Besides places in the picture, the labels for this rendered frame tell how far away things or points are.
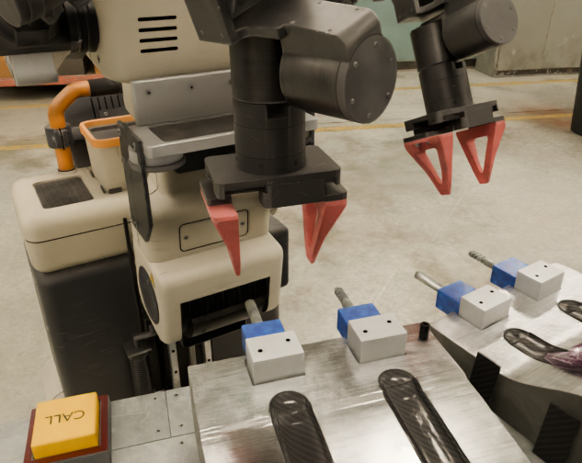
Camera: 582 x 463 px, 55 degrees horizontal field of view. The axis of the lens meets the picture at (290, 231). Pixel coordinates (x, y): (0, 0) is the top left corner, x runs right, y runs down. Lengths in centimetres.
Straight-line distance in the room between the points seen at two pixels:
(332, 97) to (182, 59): 47
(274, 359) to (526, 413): 27
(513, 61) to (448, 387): 582
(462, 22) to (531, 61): 574
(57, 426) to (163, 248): 37
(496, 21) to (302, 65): 34
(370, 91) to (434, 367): 31
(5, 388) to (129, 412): 139
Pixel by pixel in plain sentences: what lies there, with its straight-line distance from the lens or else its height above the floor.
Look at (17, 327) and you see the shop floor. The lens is 230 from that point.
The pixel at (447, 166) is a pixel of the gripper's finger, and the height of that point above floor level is 103.
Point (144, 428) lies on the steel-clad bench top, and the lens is 65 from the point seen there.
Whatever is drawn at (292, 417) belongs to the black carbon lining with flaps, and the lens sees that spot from 53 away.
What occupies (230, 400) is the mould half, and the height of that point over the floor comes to 89.
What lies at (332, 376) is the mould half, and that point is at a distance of 56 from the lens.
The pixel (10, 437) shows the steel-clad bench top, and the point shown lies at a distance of 69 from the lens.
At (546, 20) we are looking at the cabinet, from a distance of 639.
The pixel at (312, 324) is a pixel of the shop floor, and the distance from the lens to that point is 209.
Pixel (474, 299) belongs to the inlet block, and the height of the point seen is 88.
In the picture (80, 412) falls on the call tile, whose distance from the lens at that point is 63.
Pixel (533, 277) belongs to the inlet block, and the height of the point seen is 88.
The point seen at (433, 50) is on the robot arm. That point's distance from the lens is 71.
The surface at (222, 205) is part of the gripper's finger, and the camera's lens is 45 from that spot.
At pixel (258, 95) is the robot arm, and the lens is 42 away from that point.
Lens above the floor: 127
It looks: 28 degrees down
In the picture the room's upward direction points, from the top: straight up
